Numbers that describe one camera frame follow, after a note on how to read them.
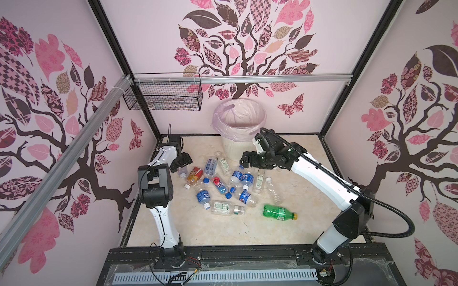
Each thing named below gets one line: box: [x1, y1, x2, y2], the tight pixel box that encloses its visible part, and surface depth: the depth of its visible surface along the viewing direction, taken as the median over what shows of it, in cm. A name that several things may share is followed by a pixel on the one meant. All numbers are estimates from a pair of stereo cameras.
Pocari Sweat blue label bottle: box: [195, 182, 211, 211], surface depth 89 cm
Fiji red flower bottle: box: [211, 175, 232, 200], surface depth 92 cm
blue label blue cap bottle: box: [230, 164, 245, 184], surface depth 97 cm
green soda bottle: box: [262, 204, 299, 222], surface depth 83 cm
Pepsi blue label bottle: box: [238, 185, 257, 208], surface depth 89 cm
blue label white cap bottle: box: [240, 172, 255, 191], surface depth 94 cm
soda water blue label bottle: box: [203, 157, 218, 178], surface depth 101 cm
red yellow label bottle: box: [183, 166, 204, 190], surface depth 97 cm
